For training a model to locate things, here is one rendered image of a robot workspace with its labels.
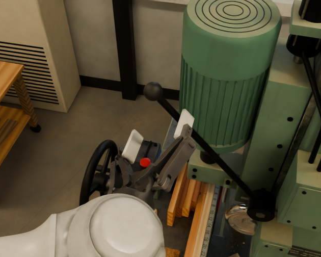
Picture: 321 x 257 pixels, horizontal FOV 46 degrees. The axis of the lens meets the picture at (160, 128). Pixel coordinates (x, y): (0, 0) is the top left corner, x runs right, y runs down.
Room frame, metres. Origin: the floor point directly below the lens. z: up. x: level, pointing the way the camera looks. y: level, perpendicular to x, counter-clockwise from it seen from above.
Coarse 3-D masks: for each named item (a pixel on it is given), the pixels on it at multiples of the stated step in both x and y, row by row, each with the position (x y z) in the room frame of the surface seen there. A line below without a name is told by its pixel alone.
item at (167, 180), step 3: (168, 177) 0.34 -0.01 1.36; (168, 180) 0.34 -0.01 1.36; (165, 183) 0.33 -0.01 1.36; (168, 183) 0.34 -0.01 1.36; (153, 186) 0.34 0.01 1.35; (156, 186) 0.33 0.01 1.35; (159, 186) 0.33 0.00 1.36; (162, 186) 0.33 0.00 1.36; (165, 186) 0.33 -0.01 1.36; (153, 189) 0.34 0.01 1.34; (156, 189) 0.33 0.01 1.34; (159, 189) 0.33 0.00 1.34
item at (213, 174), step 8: (232, 152) 0.62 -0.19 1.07; (192, 160) 0.59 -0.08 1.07; (200, 160) 0.59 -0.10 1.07; (224, 160) 0.59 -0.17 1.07; (232, 160) 0.59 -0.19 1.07; (240, 160) 0.59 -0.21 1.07; (192, 168) 0.58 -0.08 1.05; (200, 168) 0.57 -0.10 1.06; (208, 168) 0.57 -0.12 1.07; (216, 168) 0.57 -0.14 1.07; (232, 168) 0.57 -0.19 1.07; (240, 168) 0.57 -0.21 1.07; (192, 176) 0.57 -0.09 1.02; (200, 176) 0.57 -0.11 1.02; (208, 176) 0.57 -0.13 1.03; (216, 176) 0.56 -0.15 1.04; (224, 176) 0.56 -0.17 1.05; (216, 184) 0.56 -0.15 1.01; (232, 184) 0.55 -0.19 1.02
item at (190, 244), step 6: (198, 198) 0.55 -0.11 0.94; (204, 198) 0.55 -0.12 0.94; (198, 204) 0.53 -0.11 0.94; (198, 210) 0.52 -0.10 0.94; (198, 216) 0.50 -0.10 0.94; (192, 222) 0.48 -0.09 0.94; (198, 222) 0.48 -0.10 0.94; (192, 228) 0.46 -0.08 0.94; (192, 234) 0.45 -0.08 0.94; (192, 240) 0.43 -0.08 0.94; (186, 246) 0.41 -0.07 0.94; (192, 246) 0.41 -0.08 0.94; (186, 252) 0.40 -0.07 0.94; (192, 252) 0.40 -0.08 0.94
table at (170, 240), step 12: (168, 132) 0.83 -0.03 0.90; (168, 144) 0.78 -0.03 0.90; (168, 192) 0.60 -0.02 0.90; (156, 204) 0.56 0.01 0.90; (168, 204) 0.56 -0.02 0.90; (192, 216) 0.52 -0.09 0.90; (168, 228) 0.48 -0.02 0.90; (180, 228) 0.48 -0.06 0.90; (168, 240) 0.45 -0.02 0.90; (180, 240) 0.45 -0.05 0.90; (180, 252) 0.41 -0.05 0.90
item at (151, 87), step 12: (156, 84) 0.50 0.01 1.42; (156, 96) 0.48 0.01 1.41; (168, 108) 0.48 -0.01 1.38; (192, 132) 0.47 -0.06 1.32; (204, 144) 0.46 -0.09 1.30; (216, 156) 0.46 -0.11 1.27; (228, 168) 0.45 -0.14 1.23; (240, 180) 0.45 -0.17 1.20; (252, 192) 0.44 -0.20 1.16; (264, 192) 0.45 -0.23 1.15; (252, 204) 0.42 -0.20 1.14; (264, 204) 0.41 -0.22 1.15; (252, 216) 0.41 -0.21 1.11; (264, 216) 0.40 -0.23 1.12; (276, 216) 0.41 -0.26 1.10
